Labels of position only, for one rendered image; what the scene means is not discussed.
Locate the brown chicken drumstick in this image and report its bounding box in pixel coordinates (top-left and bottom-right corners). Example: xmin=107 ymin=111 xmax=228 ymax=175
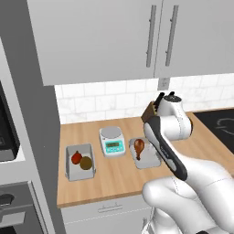
xmin=133 ymin=138 xmax=146 ymax=162

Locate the grey container with meat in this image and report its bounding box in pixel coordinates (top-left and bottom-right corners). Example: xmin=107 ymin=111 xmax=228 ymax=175
xmin=128 ymin=136 xmax=162 ymax=170

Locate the brown-green avocado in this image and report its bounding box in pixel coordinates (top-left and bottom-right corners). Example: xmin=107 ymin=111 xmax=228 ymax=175
xmin=79 ymin=155 xmax=93 ymax=171

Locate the red tomato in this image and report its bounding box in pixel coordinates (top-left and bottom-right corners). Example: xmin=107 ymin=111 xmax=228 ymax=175
xmin=70 ymin=151 xmax=83 ymax=165

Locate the grey container with vegetables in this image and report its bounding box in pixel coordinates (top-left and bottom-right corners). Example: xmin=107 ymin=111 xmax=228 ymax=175
xmin=64 ymin=143 xmax=98 ymax=183

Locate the white kitchen scale teal display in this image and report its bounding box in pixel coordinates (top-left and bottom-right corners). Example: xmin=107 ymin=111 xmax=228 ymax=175
xmin=98 ymin=125 xmax=127 ymax=159

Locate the brown wooden knife block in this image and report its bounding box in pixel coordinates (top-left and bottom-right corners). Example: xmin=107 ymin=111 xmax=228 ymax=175
xmin=141 ymin=101 xmax=159 ymax=123

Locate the wide grey upper cupboard door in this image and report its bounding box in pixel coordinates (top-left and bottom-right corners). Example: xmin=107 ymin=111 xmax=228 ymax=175
xmin=27 ymin=0 xmax=165 ymax=87

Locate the grey tall appliance housing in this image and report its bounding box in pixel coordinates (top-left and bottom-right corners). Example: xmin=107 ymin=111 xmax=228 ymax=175
xmin=0 ymin=0 xmax=67 ymax=234

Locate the white drawer front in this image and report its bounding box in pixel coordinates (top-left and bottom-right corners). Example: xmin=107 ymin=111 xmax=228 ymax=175
xmin=60 ymin=194 xmax=154 ymax=226

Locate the black hob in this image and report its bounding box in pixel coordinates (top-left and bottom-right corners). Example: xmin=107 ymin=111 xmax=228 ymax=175
xmin=193 ymin=107 xmax=234 ymax=154

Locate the white lower cupboard door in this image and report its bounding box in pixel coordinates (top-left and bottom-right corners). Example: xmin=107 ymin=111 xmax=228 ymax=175
xmin=62 ymin=209 xmax=154 ymax=234

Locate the black microwave oven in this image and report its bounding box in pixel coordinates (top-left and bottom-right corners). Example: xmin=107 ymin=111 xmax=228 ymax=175
xmin=0 ymin=80 xmax=21 ymax=163

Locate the narrow grey upper cupboard door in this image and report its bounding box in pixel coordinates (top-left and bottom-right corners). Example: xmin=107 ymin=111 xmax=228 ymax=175
xmin=154 ymin=0 xmax=234 ymax=80

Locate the grey built-in oven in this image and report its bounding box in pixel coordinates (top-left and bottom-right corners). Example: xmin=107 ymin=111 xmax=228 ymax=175
xmin=0 ymin=180 xmax=49 ymax=234

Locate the black knife handle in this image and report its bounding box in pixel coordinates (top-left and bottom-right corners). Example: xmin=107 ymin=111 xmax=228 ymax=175
xmin=153 ymin=92 xmax=165 ymax=112

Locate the grey wall outlet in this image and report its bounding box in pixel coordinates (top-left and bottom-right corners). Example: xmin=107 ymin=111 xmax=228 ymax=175
xmin=157 ymin=77 xmax=171 ymax=91

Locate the long grey cupboard handle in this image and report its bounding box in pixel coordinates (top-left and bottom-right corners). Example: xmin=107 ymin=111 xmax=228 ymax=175
xmin=165 ymin=4 xmax=180 ymax=68
xmin=145 ymin=5 xmax=157 ymax=69

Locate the grey drawer handle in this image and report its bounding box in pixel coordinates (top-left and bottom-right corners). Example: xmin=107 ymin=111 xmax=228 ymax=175
xmin=97 ymin=203 xmax=124 ymax=214

